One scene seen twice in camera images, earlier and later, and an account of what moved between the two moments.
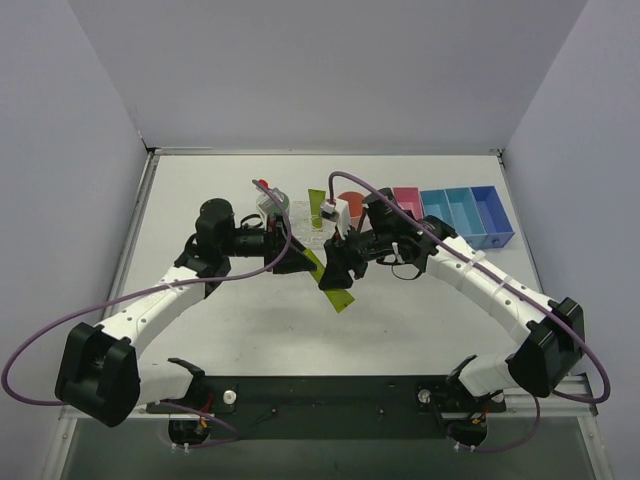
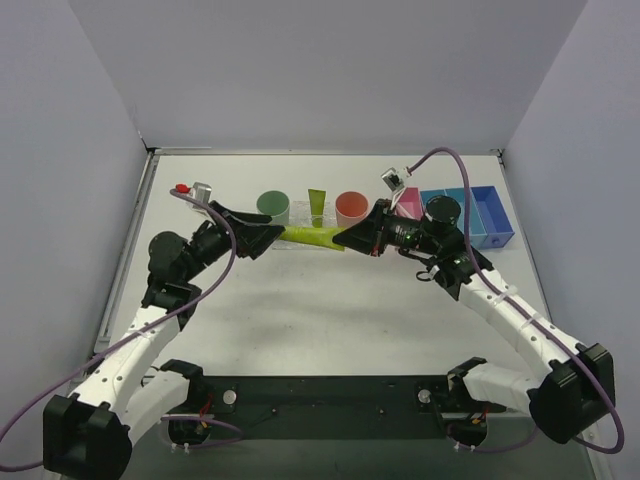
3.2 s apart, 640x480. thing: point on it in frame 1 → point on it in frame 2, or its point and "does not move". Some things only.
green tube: [316, 197] does not move
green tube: [339, 298] → [321, 236]
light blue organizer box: [459, 208] does not move
